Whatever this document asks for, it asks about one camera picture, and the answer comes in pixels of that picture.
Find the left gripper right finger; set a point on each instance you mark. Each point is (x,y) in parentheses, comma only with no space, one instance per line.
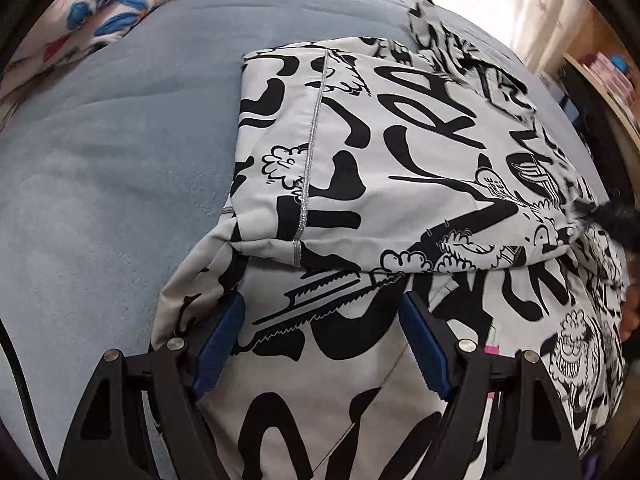
(509,399)

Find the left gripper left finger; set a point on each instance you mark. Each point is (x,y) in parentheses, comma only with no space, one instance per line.
(108,438)

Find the black white graffiti print garment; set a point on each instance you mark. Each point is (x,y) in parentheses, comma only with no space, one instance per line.
(365,170)

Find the person's right hand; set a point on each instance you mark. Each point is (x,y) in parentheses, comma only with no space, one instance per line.
(630,318)

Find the pink boxes stack on shelf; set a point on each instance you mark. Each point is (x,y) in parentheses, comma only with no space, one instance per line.
(610,75)

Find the wooden shelf unit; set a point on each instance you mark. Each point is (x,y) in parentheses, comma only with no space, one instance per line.
(594,34)

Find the blue-grey fleece bed blanket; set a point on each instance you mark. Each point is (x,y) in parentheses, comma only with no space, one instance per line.
(113,170)

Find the floral pink blue quilt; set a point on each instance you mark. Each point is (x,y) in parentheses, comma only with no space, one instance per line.
(70,30)

